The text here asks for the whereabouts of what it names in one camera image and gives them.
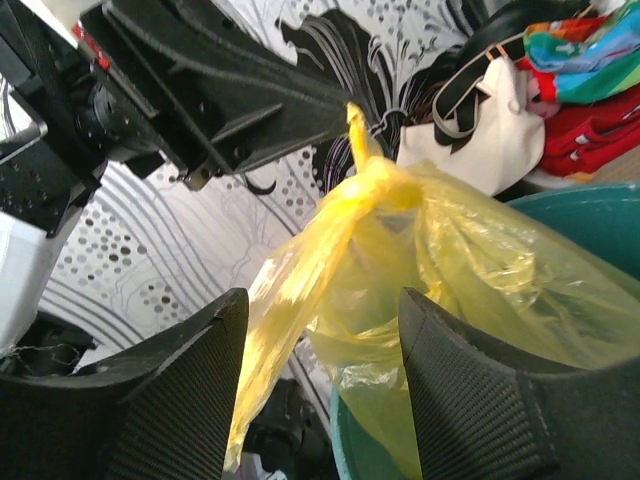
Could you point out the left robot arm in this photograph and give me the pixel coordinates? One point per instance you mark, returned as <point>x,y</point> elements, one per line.
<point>27,254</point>

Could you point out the yellow trash bag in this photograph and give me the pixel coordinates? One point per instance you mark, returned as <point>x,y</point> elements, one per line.
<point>287,297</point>

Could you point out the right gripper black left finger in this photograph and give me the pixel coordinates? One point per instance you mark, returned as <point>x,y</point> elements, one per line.
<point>161,409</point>

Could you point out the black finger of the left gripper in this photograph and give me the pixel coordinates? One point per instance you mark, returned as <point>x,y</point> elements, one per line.
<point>179,81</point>

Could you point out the red cloth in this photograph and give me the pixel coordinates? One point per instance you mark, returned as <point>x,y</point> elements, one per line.
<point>581,139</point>

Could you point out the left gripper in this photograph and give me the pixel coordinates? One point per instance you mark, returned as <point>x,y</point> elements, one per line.
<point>52,167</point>

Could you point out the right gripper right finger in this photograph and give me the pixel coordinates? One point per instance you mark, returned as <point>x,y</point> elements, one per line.
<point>484,409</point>

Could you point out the colourful printed bag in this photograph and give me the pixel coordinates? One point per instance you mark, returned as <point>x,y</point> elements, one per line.
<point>585,60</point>

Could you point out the teal trash bin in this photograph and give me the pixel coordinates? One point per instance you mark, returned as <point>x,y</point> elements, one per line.
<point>555,275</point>

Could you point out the cream canvas tote bag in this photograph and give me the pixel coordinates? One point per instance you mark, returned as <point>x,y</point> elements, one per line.
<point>482,131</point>

